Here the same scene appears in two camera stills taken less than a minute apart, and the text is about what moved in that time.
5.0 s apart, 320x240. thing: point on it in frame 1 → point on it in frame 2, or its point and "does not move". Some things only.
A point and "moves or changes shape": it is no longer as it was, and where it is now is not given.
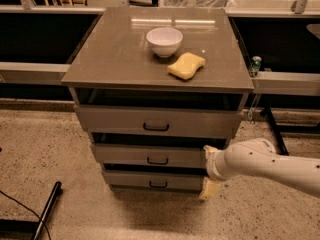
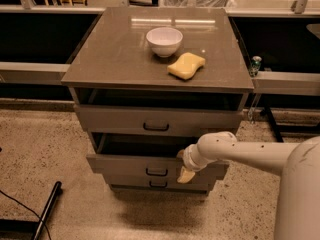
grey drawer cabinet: (155, 86) does not move
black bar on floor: (56, 190) does not move
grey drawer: (149, 155) moves or changes shape
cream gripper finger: (210, 151) → (181, 154)
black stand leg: (280, 141) does not move
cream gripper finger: (209, 189) → (185, 176)
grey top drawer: (197, 122) does not move
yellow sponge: (186, 66) does not move
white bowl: (164, 42) does not move
